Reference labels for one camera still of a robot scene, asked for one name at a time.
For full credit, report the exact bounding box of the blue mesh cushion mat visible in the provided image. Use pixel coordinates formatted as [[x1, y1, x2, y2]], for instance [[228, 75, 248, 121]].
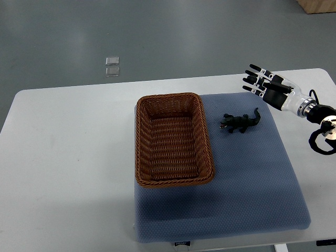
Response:
[[135, 92, 311, 243]]

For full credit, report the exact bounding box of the brown wicker basket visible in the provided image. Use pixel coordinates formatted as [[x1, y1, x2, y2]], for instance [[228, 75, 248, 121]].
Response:
[[135, 92, 215, 188]]

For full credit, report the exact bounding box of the black table control panel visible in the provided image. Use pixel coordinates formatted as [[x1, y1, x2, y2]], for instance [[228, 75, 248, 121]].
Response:
[[316, 238, 336, 246]]

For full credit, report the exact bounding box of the wooden box corner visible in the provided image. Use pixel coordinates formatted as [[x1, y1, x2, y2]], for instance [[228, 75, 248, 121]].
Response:
[[297, 0, 335, 14]]

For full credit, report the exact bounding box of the dark toy crocodile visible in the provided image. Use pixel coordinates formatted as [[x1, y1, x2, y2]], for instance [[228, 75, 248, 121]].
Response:
[[219, 108, 261, 133]]

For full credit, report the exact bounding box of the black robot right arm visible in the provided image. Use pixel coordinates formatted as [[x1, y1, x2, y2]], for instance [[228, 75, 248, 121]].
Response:
[[304, 103, 335, 140]]

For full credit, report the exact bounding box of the black mat label tag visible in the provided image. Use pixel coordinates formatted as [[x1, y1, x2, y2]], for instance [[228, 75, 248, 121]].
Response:
[[174, 241, 191, 247]]

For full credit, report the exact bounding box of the upper metal floor plate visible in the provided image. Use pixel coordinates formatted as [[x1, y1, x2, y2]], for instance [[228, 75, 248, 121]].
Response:
[[106, 56, 119, 66]]

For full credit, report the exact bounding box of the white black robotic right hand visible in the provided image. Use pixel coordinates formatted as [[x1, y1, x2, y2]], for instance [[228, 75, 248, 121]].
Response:
[[243, 64, 317, 118]]

